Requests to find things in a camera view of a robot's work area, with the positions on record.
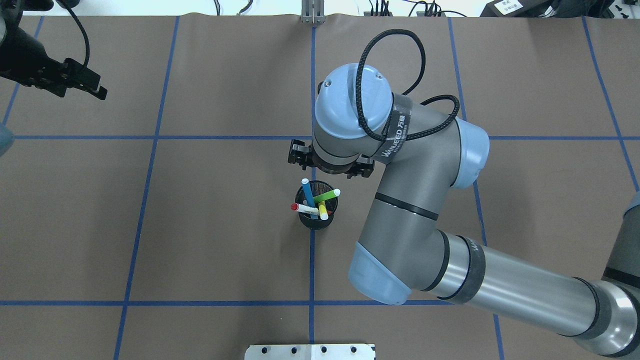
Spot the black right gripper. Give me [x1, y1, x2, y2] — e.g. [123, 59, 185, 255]
[287, 139, 375, 179]

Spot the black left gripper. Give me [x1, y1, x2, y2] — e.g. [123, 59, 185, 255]
[0, 26, 108, 101]

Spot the blue marker pen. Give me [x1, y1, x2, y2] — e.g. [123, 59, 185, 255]
[301, 178, 320, 220]

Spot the red marker pen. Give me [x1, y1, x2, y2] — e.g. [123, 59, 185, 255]
[290, 203, 333, 216]

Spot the green marker pen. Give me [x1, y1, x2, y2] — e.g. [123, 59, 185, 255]
[313, 188, 341, 204]

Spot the yellow marker pen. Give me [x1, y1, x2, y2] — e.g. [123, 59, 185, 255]
[317, 201, 329, 221]

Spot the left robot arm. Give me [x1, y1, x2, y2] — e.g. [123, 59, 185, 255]
[0, 0, 108, 101]

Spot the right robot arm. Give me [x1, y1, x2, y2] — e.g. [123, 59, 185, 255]
[288, 63, 639, 360]

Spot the black mesh pen cup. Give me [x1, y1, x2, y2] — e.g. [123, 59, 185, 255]
[295, 180, 339, 230]

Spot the black braided left cable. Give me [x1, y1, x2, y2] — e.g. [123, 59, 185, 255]
[55, 0, 91, 68]

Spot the black braided cable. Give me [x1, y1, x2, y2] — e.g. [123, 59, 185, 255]
[55, 0, 91, 68]
[356, 29, 461, 142]

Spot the aluminium frame post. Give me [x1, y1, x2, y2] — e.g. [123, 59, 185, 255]
[301, 0, 326, 27]

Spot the black braided right cable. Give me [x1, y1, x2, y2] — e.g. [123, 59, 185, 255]
[356, 29, 461, 142]

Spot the metal base plate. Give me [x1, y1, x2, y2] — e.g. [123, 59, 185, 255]
[244, 343, 377, 360]

